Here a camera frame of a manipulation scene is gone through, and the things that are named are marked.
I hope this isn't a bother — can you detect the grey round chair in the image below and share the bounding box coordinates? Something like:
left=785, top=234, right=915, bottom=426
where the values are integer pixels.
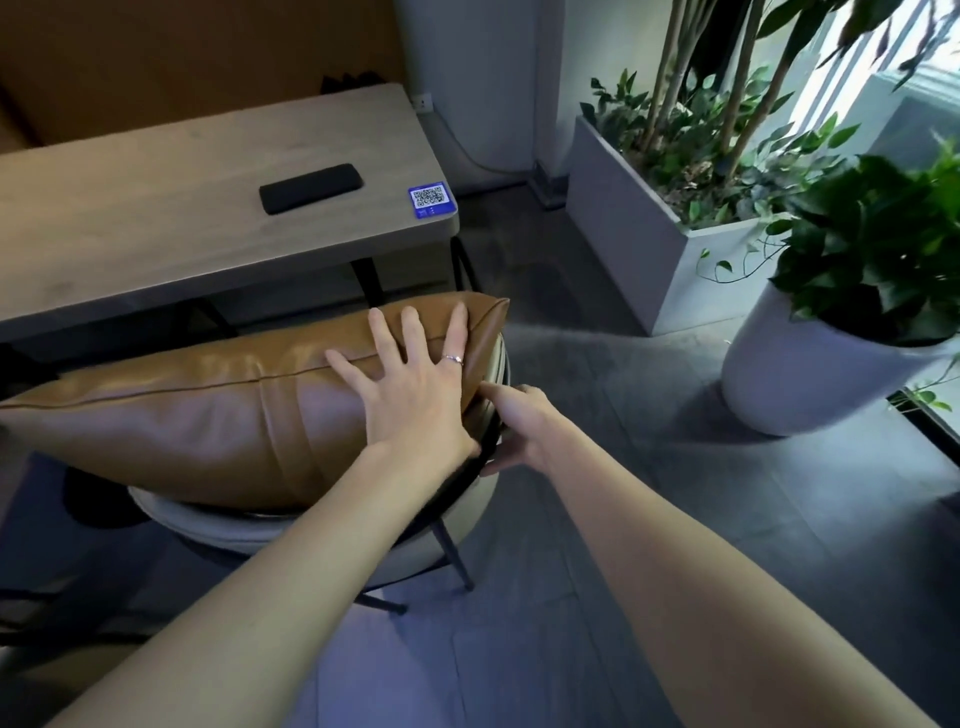
left=126, top=333, right=513, bottom=618

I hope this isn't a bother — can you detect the person's left hand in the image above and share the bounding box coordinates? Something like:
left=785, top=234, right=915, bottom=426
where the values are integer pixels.
left=324, top=298, right=483, bottom=471

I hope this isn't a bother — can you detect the grey rectangular planter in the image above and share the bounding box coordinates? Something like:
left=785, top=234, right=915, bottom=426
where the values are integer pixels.
left=564, top=114, right=798, bottom=338

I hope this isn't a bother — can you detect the person's right forearm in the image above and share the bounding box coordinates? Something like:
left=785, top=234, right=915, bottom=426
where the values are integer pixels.
left=528, top=420, right=940, bottom=728

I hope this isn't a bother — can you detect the person's right hand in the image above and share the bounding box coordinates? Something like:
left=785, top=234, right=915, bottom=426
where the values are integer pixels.
left=475, top=381, right=565, bottom=479

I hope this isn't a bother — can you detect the black smartphone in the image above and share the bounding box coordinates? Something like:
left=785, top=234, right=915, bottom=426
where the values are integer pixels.
left=258, top=163, right=365, bottom=217

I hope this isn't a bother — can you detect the person's left forearm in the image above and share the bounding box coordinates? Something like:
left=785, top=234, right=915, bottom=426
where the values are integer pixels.
left=41, top=438, right=483, bottom=728

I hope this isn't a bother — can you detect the white round plant pot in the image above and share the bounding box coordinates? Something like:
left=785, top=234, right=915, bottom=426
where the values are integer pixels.
left=720, top=281, right=960, bottom=438

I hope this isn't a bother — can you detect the white power cable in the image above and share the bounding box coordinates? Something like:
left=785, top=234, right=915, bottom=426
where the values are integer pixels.
left=429, top=111, right=537, bottom=175

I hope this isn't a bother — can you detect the bushy green plant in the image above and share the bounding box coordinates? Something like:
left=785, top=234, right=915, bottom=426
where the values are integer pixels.
left=696, top=135, right=960, bottom=351

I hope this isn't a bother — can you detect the tall leafy plant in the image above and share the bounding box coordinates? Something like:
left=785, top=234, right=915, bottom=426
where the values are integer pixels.
left=579, top=0, right=864, bottom=232

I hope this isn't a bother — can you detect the black metal table leg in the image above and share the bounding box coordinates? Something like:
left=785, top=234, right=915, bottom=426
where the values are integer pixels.
left=449, top=237, right=482, bottom=294
left=350, top=257, right=388, bottom=309

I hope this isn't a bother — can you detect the brown leather cushion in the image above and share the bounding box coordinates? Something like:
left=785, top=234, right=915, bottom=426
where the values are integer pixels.
left=0, top=292, right=511, bottom=515

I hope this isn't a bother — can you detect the blue code sticker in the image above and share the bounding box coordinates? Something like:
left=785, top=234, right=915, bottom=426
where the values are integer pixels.
left=407, top=182, right=456, bottom=220

